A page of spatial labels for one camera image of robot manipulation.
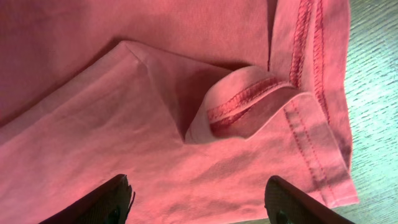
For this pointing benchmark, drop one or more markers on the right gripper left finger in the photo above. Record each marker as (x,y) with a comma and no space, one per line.
(110,203)

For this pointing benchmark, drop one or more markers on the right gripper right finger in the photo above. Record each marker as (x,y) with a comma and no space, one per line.
(286,204)

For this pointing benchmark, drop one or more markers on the plain red t-shirt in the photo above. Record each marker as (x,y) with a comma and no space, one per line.
(199,103)

